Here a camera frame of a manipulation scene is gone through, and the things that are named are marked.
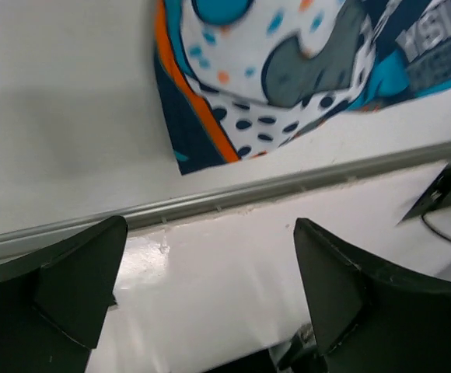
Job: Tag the aluminium frame rail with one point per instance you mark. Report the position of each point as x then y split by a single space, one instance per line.
146 215

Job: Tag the colourful patterned shorts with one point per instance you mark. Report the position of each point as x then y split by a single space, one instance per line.
239 79

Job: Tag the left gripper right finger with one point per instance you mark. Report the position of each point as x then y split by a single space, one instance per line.
369 314

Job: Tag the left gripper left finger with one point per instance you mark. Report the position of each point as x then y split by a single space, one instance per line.
54 301

